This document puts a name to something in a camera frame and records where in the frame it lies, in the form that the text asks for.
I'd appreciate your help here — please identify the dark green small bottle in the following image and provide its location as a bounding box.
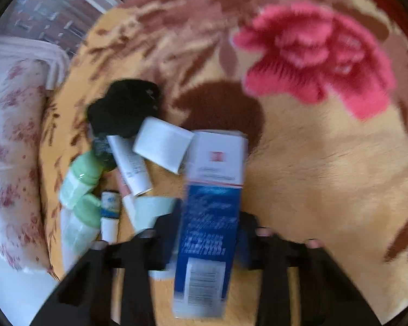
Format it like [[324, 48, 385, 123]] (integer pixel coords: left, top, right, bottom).
[[91, 136, 117, 171]]

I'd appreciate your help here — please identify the green pump lotion bottle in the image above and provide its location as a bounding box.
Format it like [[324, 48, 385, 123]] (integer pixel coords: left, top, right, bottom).
[[61, 193, 101, 261]]

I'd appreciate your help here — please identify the blue white medicine box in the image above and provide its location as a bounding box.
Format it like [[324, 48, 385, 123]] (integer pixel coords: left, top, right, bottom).
[[172, 130, 248, 319]]

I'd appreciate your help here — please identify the yellow floral fleece blanket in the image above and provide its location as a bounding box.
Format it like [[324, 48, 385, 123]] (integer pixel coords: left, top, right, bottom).
[[39, 0, 408, 322]]

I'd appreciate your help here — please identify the black sock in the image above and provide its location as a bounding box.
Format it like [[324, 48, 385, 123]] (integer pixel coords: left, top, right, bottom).
[[86, 79, 160, 138]]

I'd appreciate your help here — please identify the window with white frame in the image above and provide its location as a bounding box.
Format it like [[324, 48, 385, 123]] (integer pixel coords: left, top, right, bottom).
[[0, 0, 125, 58]]

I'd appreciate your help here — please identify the pale green paper piece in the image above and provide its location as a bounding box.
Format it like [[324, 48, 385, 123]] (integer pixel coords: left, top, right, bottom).
[[130, 196, 178, 234]]

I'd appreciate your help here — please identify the white pink floral pillow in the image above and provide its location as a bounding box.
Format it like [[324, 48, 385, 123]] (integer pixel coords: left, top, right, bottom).
[[0, 60, 51, 272]]

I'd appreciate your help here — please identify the green cap lotion bottle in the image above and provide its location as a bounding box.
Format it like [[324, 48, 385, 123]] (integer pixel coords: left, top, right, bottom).
[[59, 150, 104, 210]]

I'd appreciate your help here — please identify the small blue white bottle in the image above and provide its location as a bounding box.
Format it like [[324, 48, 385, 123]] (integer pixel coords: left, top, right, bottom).
[[101, 191, 121, 244]]

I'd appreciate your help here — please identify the pink white thin tube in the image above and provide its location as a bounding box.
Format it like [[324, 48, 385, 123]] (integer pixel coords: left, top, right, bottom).
[[116, 168, 135, 226]]

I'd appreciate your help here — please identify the white charger plug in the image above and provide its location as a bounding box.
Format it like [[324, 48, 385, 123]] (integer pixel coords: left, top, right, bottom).
[[133, 117, 194, 174]]

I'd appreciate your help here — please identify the white squeeze tube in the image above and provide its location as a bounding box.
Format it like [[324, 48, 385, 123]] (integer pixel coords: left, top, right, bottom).
[[107, 136, 152, 196]]

